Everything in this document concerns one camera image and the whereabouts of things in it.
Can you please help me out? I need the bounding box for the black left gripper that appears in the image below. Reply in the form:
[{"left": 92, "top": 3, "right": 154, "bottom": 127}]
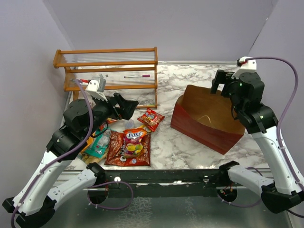
[{"left": 84, "top": 91, "right": 139, "bottom": 138}]

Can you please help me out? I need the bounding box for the small yellow snack packet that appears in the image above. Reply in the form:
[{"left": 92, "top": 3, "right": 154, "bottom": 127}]
[{"left": 139, "top": 124, "right": 152, "bottom": 133}]

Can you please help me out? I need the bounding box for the orange Japanese rice cracker bag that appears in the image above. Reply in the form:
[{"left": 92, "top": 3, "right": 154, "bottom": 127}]
[{"left": 137, "top": 108, "right": 165, "bottom": 132}]

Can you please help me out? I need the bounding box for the red paper bag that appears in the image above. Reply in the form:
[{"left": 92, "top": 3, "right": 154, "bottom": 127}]
[{"left": 171, "top": 85, "right": 245, "bottom": 155}]

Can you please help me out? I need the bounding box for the teal snack packet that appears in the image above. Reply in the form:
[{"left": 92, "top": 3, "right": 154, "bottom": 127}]
[{"left": 85, "top": 129, "right": 111, "bottom": 158}]

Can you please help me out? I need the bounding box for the orange honey dijon chips bag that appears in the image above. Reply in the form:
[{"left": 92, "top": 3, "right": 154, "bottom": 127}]
[{"left": 81, "top": 121, "right": 110, "bottom": 152}]

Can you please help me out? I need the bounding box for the red snack bag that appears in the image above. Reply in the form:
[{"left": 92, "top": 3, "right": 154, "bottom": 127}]
[{"left": 104, "top": 131, "right": 151, "bottom": 167}]

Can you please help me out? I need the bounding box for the gold chips bag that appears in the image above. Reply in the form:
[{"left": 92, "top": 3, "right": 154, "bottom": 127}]
[{"left": 78, "top": 148, "right": 109, "bottom": 165}]

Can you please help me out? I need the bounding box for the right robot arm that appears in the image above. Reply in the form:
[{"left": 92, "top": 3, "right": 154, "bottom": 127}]
[{"left": 211, "top": 70, "right": 304, "bottom": 214}]

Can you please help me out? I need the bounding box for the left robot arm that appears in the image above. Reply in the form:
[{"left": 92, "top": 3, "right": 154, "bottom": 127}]
[{"left": 2, "top": 93, "right": 138, "bottom": 228}]

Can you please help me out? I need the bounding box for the small clear plastic jar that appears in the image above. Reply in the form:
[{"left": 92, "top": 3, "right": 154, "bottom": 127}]
[{"left": 124, "top": 119, "right": 135, "bottom": 130}]

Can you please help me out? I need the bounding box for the white pink marker pen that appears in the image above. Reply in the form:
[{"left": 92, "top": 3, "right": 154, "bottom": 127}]
[{"left": 124, "top": 75, "right": 151, "bottom": 78}]

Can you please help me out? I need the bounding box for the wooden three-tier shelf rack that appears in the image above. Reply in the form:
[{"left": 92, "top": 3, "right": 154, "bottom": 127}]
[{"left": 53, "top": 47, "right": 158, "bottom": 108}]

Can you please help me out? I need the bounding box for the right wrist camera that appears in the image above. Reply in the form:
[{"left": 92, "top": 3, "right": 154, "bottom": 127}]
[{"left": 231, "top": 57, "right": 257, "bottom": 79}]

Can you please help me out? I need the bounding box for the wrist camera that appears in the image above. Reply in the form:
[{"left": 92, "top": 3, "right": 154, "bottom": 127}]
[
  {"left": 85, "top": 74, "right": 107, "bottom": 102},
  {"left": 231, "top": 57, "right": 257, "bottom": 79}
]

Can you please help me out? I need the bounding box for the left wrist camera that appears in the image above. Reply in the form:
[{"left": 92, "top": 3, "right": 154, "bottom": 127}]
[{"left": 85, "top": 74, "right": 107, "bottom": 102}]

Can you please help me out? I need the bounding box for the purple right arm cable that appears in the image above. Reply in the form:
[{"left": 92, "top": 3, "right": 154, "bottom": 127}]
[{"left": 247, "top": 56, "right": 304, "bottom": 190}]

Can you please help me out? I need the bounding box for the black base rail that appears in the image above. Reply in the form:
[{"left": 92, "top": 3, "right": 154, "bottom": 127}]
[{"left": 78, "top": 168, "right": 238, "bottom": 199}]

